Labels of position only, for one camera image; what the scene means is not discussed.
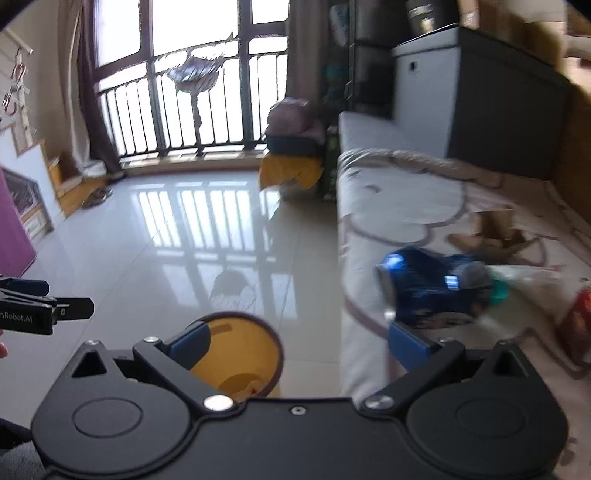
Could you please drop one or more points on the pair of slippers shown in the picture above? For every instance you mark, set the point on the pair of slippers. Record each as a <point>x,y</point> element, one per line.
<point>94,197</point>

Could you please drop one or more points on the black container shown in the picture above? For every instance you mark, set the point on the black container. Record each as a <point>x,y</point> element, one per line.
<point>431,16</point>

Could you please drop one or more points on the purple mat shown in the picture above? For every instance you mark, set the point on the purple mat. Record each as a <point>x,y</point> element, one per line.
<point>14,226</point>

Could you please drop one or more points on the brown curtain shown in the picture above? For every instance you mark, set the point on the brown curtain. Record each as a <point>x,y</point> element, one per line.
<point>304,55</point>
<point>87,92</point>

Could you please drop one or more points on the black balcony railing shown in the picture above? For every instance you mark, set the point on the black balcony railing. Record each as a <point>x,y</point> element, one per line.
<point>157,115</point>

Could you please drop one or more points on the silver bowl-shaped stand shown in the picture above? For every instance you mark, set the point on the silver bowl-shaped stand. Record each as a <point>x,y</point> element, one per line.
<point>196,74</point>

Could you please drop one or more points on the clear plastic bag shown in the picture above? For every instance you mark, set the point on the clear plastic bag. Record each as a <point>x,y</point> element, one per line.
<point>531,286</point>

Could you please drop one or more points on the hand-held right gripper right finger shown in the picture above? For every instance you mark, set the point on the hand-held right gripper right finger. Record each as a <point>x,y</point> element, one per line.
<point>406,344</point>

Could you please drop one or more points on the dark framed window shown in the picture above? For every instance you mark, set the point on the dark framed window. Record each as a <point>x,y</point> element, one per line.
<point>194,23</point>

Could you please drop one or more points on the low wooden cabinet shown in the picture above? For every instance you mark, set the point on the low wooden cabinet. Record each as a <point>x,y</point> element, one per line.
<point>69,184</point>

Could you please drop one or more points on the person's left hand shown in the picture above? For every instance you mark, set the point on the person's left hand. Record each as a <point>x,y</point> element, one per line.
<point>2,350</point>

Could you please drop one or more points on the dark shelf unit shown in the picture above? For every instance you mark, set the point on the dark shelf unit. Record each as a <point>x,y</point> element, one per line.
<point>369,69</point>

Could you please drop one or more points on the white cabinet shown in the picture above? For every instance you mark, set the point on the white cabinet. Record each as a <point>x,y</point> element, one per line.
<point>37,207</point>

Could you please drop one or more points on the small cardboard box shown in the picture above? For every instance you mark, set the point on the small cardboard box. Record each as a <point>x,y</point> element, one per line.
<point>470,11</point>

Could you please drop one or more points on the red packet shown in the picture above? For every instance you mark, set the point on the red packet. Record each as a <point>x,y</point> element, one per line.
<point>579,323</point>

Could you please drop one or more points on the printed blanket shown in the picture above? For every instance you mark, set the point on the printed blanket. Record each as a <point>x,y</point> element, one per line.
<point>401,203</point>

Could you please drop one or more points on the yellow bag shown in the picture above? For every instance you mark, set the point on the yellow bag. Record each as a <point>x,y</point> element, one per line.
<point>286,170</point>

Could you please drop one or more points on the yellow trash bin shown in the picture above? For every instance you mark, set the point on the yellow trash bin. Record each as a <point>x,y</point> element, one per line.
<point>240,350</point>

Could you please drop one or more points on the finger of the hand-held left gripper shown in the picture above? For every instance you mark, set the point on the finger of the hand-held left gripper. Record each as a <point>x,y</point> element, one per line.
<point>74,309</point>
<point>27,286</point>

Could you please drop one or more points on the white wall rack with hooks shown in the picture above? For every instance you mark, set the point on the white wall rack with hooks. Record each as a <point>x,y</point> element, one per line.
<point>16,92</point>

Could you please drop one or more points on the grey storage box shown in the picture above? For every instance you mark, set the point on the grey storage box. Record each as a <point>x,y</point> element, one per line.
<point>425,83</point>

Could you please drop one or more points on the wooden headboard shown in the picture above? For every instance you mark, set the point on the wooden headboard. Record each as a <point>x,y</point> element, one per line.
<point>577,147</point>

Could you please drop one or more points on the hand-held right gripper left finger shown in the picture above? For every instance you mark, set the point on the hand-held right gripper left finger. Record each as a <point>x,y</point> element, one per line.
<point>191,344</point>

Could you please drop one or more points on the dark basket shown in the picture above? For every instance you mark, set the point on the dark basket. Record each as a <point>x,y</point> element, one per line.
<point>291,144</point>

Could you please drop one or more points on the blue snack packet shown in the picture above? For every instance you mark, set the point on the blue snack packet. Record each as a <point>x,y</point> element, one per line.
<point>425,286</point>

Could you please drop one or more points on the green box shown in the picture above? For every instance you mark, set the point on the green box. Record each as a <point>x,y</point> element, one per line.
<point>331,161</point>

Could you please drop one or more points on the torn brown cardboard piece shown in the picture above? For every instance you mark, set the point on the torn brown cardboard piece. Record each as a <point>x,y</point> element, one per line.
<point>496,230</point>

